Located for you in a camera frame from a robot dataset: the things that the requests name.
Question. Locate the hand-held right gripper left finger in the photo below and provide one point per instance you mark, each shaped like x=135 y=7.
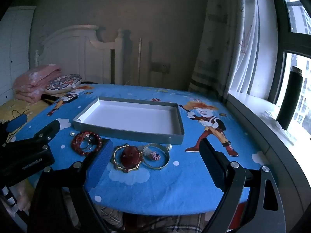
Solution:
x=102 y=160

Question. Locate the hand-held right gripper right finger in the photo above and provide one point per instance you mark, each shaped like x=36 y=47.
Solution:
x=213 y=165

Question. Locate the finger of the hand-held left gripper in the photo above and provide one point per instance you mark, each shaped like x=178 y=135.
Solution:
x=48 y=131
x=15 y=123

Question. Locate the red stone pendant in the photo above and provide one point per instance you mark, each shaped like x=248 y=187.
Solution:
x=131 y=156

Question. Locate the clear glass bangle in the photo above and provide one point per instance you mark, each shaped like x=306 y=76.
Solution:
x=167 y=159

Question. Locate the pearl earring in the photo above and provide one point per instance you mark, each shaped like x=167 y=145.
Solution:
x=169 y=147

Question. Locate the pink striped bead charm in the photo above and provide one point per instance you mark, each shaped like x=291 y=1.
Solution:
x=155 y=156

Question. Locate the grey tray with white inside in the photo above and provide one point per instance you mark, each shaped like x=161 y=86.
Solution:
x=133 y=116

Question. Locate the yellow bed sheet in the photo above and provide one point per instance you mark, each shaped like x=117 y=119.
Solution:
x=9 y=109

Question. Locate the pink folded blanket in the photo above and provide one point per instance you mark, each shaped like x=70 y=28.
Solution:
x=34 y=82

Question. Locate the blue cartoon tablecloth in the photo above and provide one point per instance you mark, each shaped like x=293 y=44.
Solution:
x=170 y=187

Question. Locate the patterned pillow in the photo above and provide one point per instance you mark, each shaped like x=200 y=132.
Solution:
x=63 y=82

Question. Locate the white wardrobe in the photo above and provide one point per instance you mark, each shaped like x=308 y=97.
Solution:
x=14 y=53

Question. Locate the white window sill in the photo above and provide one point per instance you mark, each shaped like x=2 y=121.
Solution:
x=255 y=104

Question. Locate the plaid cloth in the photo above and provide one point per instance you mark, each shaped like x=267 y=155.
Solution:
x=145 y=224

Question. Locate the white bed headboard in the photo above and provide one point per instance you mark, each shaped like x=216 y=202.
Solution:
x=73 y=51

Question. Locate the black cylinder bottle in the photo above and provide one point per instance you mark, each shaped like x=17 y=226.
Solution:
x=290 y=97

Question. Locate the pale patterned curtain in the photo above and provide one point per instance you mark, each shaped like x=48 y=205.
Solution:
x=218 y=41

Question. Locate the dark window frame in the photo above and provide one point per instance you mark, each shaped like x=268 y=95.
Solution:
x=279 y=29

